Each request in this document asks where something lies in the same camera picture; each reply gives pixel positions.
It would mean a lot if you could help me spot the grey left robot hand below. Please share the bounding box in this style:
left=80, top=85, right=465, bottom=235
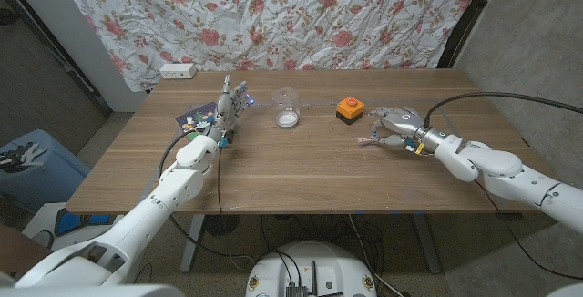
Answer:
left=207, top=74, right=254, bottom=141

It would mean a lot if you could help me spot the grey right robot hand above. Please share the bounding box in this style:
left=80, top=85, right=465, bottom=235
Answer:
left=367, top=106, right=435, bottom=149

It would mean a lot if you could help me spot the orange box with red button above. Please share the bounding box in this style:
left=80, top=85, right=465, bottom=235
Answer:
left=335, top=96, right=366, bottom=126

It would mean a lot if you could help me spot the clear plastic cup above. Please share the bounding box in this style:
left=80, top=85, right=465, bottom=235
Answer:
left=271, top=87, right=301, bottom=129

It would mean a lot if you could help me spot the white power strip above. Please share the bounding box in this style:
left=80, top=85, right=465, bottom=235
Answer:
left=159, top=62, right=198, bottom=80

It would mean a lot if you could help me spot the floral backdrop cloth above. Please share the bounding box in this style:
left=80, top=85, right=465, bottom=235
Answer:
left=50, top=0, right=487, bottom=93

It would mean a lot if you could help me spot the black round floor base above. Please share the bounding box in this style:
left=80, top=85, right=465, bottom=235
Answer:
left=203, top=213, right=241, bottom=237

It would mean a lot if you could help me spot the black backdrop stand pole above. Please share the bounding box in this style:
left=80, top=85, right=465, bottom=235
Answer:
left=436, top=0, right=505, bottom=69

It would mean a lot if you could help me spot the white table leg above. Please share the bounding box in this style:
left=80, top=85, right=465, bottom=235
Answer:
left=412, top=213, right=442, bottom=274
left=179, top=213, right=206, bottom=273

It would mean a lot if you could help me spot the white robot torso base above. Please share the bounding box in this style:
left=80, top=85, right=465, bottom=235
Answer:
left=245, top=241, right=378, bottom=297

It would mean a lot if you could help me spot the white and blue floor item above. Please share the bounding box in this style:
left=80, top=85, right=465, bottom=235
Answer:
left=22, top=201, right=119, bottom=251

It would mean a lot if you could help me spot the blue storage bin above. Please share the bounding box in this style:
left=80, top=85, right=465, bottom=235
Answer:
left=0, top=128, right=91, bottom=211

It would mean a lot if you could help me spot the brown wooden board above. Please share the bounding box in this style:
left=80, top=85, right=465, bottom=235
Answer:
left=0, top=223, right=51, bottom=275

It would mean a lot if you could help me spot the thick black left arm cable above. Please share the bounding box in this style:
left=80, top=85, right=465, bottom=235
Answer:
left=157, top=130, right=215, bottom=184

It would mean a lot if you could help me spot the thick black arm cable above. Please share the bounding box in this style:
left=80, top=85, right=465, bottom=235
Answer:
left=423, top=91, right=583, bottom=129
left=157, top=130, right=215, bottom=184

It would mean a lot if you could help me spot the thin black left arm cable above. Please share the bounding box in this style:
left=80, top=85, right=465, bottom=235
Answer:
left=216, top=147, right=224, bottom=216

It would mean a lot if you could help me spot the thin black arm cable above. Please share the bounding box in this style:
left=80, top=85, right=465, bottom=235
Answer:
left=473, top=180, right=583, bottom=282
left=216, top=147, right=224, bottom=216

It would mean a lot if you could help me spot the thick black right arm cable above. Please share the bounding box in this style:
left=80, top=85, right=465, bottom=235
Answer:
left=423, top=91, right=583, bottom=129

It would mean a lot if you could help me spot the black floor cable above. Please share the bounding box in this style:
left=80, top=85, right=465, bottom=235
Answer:
left=169, top=214, right=259, bottom=261

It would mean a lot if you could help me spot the white floor cable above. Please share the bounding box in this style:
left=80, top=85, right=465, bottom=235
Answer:
left=348, top=214, right=404, bottom=297

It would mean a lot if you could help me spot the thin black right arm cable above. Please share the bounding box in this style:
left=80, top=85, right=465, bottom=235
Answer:
left=473, top=180, right=583, bottom=282

